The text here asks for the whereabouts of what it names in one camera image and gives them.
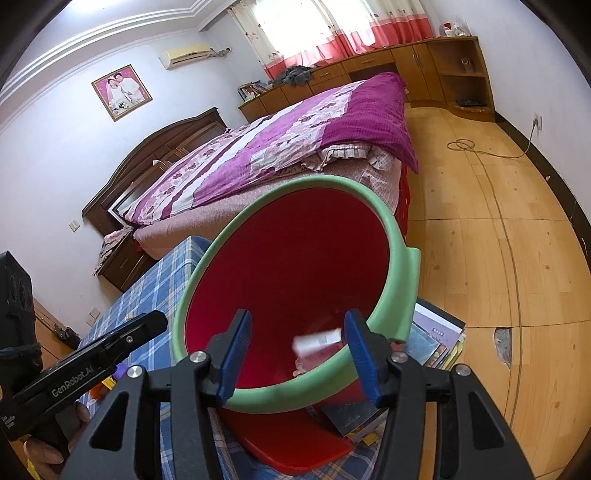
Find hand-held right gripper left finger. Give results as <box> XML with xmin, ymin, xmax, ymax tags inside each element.
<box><xmin>69</xmin><ymin>308</ymin><xmax>254</xmax><ymax>480</ymax></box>

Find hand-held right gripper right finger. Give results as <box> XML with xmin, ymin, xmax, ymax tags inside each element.
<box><xmin>344</xmin><ymin>308</ymin><xmax>532</xmax><ymax>480</ymax></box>

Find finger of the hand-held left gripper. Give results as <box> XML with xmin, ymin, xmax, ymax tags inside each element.
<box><xmin>95</xmin><ymin>310</ymin><xmax>168</xmax><ymax>370</ymax></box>

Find red bucket with green rim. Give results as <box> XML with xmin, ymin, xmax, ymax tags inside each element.
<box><xmin>171</xmin><ymin>174</ymin><xmax>422</xmax><ymax>476</ymax></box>

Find person's left hand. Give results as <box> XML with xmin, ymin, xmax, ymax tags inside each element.
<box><xmin>23</xmin><ymin>401</ymin><xmax>92</xmax><ymax>467</ymax></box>

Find pink wrapper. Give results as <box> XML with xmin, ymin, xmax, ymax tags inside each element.
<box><xmin>293</xmin><ymin>353</ymin><xmax>345</xmax><ymax>376</ymax></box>

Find black hanging pouch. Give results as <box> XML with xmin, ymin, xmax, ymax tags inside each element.
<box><xmin>52</xmin><ymin>323</ymin><xmax>84</xmax><ymax>348</ymax></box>

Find dark wooden nightstand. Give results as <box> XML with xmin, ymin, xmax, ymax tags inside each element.
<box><xmin>99</xmin><ymin>231</ymin><xmax>158</xmax><ymax>291</ymax></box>

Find wooden wardrobe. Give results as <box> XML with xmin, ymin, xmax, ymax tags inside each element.
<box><xmin>28</xmin><ymin>298</ymin><xmax>84</xmax><ymax>370</ymax></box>

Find stack of books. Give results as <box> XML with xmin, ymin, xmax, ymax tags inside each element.
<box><xmin>321</xmin><ymin>298</ymin><xmax>467</xmax><ymax>446</ymax></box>

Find pink cloth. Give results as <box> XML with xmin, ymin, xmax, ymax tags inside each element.
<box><xmin>95</xmin><ymin>228</ymin><xmax>134</xmax><ymax>275</ymax></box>

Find bed with pink sheet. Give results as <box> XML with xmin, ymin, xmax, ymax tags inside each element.
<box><xmin>122</xmin><ymin>73</ymin><xmax>420</xmax><ymax>259</ymax></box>

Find dark framed board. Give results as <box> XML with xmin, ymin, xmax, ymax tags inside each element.
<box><xmin>108</xmin><ymin>175</ymin><xmax>153</xmax><ymax>227</ymax></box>

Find dark wooden headboard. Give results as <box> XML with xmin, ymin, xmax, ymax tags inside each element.
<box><xmin>82</xmin><ymin>107</ymin><xmax>228</xmax><ymax>232</ymax></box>

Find purple floral quilt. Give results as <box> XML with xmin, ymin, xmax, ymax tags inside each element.
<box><xmin>122</xmin><ymin>73</ymin><xmax>420</xmax><ymax>227</ymax></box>

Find framed wedding photo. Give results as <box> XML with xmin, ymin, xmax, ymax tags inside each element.
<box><xmin>91</xmin><ymin>65</ymin><xmax>153</xmax><ymax>121</ymax></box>

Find row of upright books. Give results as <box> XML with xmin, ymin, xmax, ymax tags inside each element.
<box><xmin>239</xmin><ymin>82</ymin><xmax>271</xmax><ymax>100</ymax></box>

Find grey clothes pile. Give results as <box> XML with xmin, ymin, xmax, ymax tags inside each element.
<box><xmin>272</xmin><ymin>65</ymin><xmax>315</xmax><ymax>88</ymax></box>

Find long wooden cabinet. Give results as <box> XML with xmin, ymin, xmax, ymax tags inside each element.
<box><xmin>238</xmin><ymin>37</ymin><xmax>497</xmax><ymax>123</ymax></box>

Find cream and red curtains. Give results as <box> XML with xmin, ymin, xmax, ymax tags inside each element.
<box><xmin>231</xmin><ymin>0</ymin><xmax>435</xmax><ymax>81</ymax></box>

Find jars on cabinet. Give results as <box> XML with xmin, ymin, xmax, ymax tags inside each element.
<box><xmin>438</xmin><ymin>16</ymin><xmax>472</xmax><ymax>38</ymax></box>

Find power cable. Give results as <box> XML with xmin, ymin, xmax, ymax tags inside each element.
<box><xmin>447</xmin><ymin>120</ymin><xmax>541</xmax><ymax>160</ymax></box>

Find wall air conditioner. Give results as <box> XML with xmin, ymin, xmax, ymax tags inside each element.
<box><xmin>158</xmin><ymin>43</ymin><xmax>218</xmax><ymax>71</ymax></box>

